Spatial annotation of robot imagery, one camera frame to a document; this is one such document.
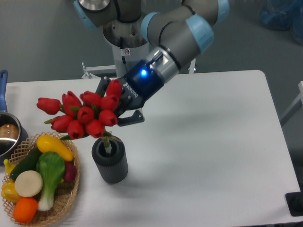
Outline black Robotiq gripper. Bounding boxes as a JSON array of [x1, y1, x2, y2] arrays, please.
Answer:
[[95, 60, 164, 126]]

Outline red tulip bouquet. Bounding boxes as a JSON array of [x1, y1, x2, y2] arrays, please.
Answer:
[[36, 79, 122, 157]]

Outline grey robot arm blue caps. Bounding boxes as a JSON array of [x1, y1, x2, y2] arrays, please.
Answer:
[[73, 0, 230, 126]]

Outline dark grey ribbed vase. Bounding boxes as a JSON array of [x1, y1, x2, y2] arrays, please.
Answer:
[[92, 137, 128, 184]]

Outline purple red radish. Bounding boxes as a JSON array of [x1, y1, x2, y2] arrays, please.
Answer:
[[63, 162, 77, 182]]

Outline yellow squash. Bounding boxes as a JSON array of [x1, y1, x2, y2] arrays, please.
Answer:
[[36, 135, 74, 162]]

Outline green bok choy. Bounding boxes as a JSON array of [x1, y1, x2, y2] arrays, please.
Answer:
[[36, 151, 65, 211]]

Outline woven wicker basket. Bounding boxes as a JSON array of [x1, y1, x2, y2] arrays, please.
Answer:
[[1, 132, 80, 227]]

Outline dark green cucumber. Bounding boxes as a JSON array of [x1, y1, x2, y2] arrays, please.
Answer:
[[10, 147, 42, 181]]

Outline beige round bun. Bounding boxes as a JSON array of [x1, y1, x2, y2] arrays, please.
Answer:
[[15, 170, 43, 197]]

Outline yellow banana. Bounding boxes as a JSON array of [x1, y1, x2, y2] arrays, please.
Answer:
[[3, 159, 16, 175]]

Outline yellow bell pepper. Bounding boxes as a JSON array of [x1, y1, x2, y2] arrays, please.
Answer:
[[1, 180, 21, 203]]

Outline orange fruit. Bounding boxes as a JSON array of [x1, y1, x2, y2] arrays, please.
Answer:
[[13, 197, 38, 224]]

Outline blue plastic bag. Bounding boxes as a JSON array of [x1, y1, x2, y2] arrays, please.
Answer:
[[258, 0, 303, 45]]

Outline black device at table edge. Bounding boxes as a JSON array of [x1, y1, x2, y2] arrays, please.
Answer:
[[285, 192, 303, 217]]

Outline white metal robot base frame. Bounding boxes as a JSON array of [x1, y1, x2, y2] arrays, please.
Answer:
[[81, 42, 197, 79]]

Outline blue handled saucepan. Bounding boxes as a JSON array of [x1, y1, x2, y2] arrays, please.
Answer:
[[0, 70, 28, 166]]

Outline white frame at right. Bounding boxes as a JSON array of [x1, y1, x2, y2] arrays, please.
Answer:
[[280, 81, 303, 127]]

